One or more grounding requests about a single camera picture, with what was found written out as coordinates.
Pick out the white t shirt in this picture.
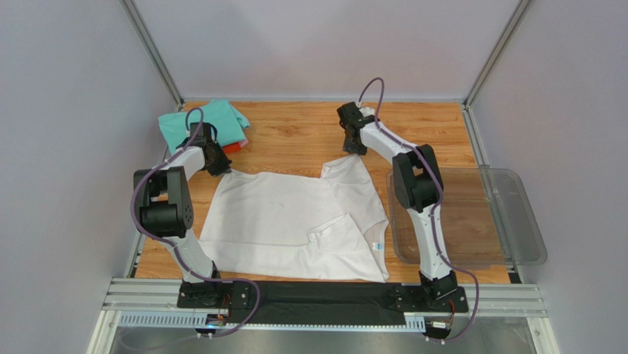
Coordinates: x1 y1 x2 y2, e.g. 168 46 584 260
199 155 389 282

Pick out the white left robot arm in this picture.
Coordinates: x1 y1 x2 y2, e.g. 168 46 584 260
130 122 231 306

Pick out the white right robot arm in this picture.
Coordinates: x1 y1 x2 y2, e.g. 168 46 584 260
337 102 458 300

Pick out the orange folded t shirt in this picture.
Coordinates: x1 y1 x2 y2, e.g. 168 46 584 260
222 142 245 154

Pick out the teal folded t shirt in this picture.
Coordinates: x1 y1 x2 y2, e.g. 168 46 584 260
158 100 251 154

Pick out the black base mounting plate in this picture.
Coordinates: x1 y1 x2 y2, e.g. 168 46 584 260
177 281 470 325

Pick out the clear plastic bin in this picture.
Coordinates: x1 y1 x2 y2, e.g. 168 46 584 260
385 164 548 268

